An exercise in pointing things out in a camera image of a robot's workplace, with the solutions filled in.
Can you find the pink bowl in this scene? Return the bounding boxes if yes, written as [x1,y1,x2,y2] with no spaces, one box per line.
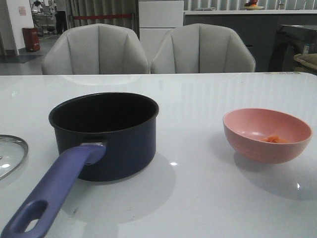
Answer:
[223,108,313,164]

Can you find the orange ham slices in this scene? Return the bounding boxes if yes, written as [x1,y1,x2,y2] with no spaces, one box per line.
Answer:
[261,135,290,143]

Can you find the glass lid blue knob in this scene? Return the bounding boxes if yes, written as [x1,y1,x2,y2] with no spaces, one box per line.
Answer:
[0,134,29,180]

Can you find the dark blue saucepan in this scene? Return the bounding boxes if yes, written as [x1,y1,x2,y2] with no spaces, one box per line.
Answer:
[1,92,159,238]

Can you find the right beige armchair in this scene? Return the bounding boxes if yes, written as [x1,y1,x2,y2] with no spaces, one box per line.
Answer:
[151,23,256,74]

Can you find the beige armchair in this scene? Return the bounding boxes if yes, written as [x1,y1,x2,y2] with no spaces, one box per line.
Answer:
[42,23,150,75]
[151,23,256,74]

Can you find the left beige armchair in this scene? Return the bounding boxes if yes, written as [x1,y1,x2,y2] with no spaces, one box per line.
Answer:
[42,23,150,75]

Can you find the white drawer cabinet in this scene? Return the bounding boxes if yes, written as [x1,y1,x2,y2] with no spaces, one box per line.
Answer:
[138,0,184,62]

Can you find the red barrier belt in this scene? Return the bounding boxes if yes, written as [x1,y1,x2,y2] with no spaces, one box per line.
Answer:
[72,13,133,20]

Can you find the dark grey counter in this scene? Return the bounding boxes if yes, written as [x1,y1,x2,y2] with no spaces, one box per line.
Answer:
[184,10,317,72]

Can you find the fruit plate on counter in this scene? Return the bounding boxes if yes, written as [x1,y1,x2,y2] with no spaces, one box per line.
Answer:
[243,0,264,10]

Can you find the person in black trousers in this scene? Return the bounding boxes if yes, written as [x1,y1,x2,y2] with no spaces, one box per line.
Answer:
[54,0,67,35]

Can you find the dark appliance box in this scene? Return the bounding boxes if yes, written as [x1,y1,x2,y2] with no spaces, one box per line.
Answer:
[268,25,317,72]

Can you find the red trash bin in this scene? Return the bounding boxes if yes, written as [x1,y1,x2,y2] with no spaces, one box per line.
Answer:
[22,27,40,52]

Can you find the beige cushion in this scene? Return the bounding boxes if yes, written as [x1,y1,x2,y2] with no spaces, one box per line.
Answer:
[293,53,317,75]

